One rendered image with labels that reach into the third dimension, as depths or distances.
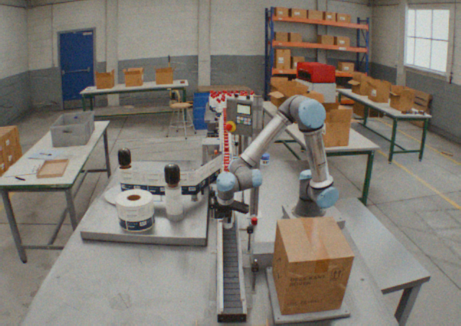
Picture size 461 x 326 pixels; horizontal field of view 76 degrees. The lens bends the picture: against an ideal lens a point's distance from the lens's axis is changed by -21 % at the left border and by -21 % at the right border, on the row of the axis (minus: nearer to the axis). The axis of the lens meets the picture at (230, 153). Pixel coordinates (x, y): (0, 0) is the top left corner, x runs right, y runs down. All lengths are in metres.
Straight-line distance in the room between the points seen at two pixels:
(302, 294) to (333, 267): 0.15
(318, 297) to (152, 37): 8.49
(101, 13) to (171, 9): 1.85
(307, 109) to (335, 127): 1.95
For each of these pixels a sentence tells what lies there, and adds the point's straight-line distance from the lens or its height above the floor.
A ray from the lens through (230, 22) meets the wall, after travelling 9.41.
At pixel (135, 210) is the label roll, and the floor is 1.00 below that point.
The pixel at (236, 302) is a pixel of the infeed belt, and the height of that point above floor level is 0.88.
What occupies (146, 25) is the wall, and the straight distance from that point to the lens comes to 9.32.
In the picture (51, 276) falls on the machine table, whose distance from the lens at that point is 1.71.
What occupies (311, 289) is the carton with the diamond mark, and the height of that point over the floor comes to 0.98.
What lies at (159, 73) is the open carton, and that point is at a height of 1.00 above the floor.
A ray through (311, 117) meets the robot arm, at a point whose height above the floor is 1.48.
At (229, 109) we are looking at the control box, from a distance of 1.92.
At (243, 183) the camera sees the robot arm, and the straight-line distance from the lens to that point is 1.53.
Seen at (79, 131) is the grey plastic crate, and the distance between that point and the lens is 3.56.
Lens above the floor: 1.83
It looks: 19 degrees down
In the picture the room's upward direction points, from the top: straight up
